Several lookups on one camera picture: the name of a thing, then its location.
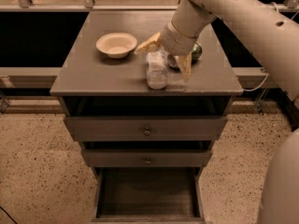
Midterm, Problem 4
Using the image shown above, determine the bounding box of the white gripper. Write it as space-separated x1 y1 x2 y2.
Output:
135 21 197 82

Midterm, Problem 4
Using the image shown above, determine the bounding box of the clear blue plastic bottle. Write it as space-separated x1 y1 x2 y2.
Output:
146 50 167 90

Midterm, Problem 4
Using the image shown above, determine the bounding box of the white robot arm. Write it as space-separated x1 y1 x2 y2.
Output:
135 0 299 224

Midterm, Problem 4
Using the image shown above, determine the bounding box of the grey wooden drawer cabinet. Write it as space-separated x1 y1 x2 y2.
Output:
50 10 244 224

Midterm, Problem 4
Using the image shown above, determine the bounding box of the grey middle drawer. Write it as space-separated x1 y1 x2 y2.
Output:
81 149 211 167

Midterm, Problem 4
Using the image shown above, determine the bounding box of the grey open bottom drawer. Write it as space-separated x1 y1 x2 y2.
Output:
91 168 206 224

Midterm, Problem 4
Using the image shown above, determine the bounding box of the crushed green soda can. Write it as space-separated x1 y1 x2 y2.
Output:
167 42 203 69

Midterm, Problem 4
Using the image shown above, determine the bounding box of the beige paper bowl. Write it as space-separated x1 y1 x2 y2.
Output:
96 33 137 59

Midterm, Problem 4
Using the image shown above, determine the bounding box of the white cable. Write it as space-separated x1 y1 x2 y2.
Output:
242 1 299 93

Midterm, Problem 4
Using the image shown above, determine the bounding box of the black floor cable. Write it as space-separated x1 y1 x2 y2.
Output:
0 205 19 224

